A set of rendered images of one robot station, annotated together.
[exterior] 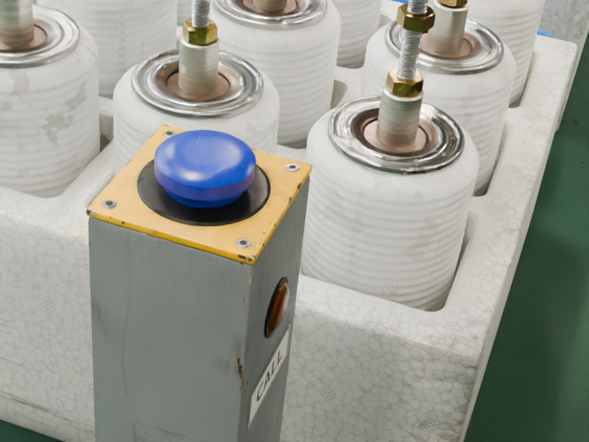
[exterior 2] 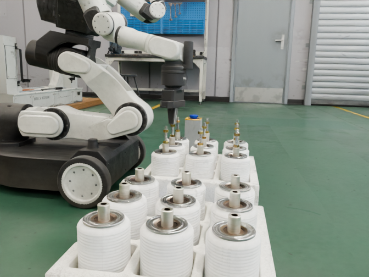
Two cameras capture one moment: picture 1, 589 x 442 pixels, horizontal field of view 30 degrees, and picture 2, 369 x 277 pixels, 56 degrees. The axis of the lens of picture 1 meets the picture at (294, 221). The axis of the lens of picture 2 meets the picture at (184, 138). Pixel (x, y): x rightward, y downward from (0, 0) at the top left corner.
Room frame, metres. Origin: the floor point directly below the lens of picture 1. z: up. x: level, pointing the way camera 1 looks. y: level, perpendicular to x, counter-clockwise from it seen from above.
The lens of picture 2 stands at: (1.88, -0.19, 0.52)
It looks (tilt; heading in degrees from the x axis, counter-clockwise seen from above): 11 degrees down; 173
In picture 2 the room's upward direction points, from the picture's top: 1 degrees clockwise
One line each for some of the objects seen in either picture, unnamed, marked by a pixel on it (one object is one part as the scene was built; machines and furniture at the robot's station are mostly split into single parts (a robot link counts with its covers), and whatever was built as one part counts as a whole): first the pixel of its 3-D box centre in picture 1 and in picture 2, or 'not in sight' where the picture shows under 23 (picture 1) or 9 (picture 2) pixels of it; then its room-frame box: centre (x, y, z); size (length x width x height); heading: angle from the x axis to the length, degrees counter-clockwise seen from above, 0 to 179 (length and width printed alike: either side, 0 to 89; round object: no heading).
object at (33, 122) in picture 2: not in sight; (50, 121); (0.26, -0.61, 0.28); 0.21 x 0.20 x 0.13; 75
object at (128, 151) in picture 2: not in sight; (57, 140); (0.27, -0.58, 0.19); 0.64 x 0.52 x 0.33; 75
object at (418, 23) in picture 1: (415, 17); not in sight; (0.51, -0.05, 0.32); 0.02 x 0.02 x 0.01; 20
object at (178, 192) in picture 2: not in sight; (178, 194); (1.19, -0.12, 0.26); 0.02 x 0.02 x 0.03
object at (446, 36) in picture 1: (447, 25); (172, 140); (0.63, -0.08, 0.26); 0.02 x 0.02 x 0.03
